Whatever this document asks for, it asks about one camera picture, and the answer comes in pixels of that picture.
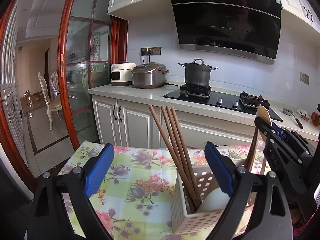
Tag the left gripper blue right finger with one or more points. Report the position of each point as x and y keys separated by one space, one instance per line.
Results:
x=270 y=217

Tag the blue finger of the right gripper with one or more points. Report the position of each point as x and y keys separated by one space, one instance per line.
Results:
x=264 y=125
x=278 y=130

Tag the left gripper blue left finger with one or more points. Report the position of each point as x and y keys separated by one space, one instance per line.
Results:
x=49 y=219

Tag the white ceramic spoon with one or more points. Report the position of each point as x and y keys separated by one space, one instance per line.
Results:
x=216 y=200
x=264 y=114

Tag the small ladle on counter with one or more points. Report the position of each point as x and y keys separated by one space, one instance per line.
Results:
x=290 y=113

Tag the black gas cooktop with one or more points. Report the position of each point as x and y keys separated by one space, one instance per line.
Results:
x=242 y=102

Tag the cream perforated utensil basket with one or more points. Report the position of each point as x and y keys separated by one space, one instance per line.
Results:
x=187 y=220

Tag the floral tablecloth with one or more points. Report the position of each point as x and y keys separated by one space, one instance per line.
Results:
x=135 y=197

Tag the dark stock pot with lid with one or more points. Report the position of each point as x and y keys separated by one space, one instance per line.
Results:
x=197 y=73

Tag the brown chopstick bundle left compartment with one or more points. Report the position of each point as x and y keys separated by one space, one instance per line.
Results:
x=178 y=150

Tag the black range hood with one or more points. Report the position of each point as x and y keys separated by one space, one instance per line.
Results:
x=245 y=28

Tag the cardboard boxes on floor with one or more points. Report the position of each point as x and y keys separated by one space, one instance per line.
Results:
x=30 y=103

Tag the stainless steel rice cooker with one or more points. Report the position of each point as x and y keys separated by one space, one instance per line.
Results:
x=150 y=75

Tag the white countertop appliance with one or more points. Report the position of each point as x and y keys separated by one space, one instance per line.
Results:
x=121 y=73

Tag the wall power outlet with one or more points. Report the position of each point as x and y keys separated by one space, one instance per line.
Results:
x=150 y=51

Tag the red wooden sliding door frame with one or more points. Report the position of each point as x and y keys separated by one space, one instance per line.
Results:
x=7 y=141

